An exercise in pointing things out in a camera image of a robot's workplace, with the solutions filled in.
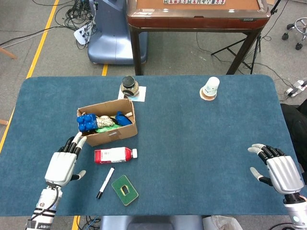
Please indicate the blue cloth item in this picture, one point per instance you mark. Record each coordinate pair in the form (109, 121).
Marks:
(122, 119)

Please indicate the blue felt table cover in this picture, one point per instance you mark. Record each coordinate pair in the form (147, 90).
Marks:
(192, 143)

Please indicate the black tripod stand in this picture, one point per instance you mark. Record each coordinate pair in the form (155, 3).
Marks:
(273, 10)

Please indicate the small wooden foot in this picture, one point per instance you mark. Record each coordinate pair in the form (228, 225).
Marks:
(3, 122)

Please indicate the blue toy brick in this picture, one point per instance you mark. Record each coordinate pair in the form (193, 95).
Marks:
(86, 122)

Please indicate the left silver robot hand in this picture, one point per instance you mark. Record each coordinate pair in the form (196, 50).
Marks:
(61, 167)

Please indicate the light wooden leg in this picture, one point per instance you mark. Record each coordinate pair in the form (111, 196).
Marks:
(8, 54)

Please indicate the white power strip with plugs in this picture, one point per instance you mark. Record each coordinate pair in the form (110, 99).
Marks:
(80, 34)

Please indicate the white plastic bag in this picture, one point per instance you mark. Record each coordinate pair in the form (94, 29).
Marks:
(223, 223)

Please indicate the black and white marker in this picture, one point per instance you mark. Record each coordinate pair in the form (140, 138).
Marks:
(105, 182)

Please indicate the amber round base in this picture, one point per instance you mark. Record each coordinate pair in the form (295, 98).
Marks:
(208, 97)

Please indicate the brown mahjong table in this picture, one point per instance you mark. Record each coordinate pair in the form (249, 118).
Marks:
(192, 22)

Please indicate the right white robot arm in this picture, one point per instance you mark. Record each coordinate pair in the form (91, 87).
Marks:
(296, 213)

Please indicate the brown cardboard box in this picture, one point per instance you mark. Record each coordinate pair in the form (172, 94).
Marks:
(115, 137)

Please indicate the red white plastic bottle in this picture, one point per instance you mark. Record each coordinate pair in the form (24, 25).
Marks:
(112, 155)

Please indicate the white paper card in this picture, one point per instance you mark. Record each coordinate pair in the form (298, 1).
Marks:
(142, 94)

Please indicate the white paper cup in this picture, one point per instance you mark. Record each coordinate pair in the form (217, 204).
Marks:
(211, 85)

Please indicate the blue-grey robot torso base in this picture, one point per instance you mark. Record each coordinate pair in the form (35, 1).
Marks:
(151, 223)

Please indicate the white red power strip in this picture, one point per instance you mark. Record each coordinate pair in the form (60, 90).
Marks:
(296, 88)

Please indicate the glass jar with black lid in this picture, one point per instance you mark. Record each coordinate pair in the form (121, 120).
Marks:
(129, 87)

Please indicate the chrome stool with castors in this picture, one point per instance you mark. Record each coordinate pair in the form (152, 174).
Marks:
(301, 24)

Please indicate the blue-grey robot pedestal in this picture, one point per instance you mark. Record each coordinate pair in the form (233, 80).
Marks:
(112, 36)

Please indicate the green yellow sponge with hole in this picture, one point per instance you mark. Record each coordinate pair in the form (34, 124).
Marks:
(118, 185)

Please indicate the green plastic packet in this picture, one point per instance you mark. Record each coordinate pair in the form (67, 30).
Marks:
(105, 130)

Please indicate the black clothing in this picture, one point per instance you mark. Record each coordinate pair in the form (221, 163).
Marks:
(296, 124)

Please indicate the face-up mahjong tile row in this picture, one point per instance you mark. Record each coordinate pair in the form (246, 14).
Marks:
(192, 1)

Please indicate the round beige coaster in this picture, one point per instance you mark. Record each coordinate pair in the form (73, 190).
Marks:
(201, 95)

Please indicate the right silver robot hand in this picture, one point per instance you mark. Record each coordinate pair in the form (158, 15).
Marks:
(285, 173)

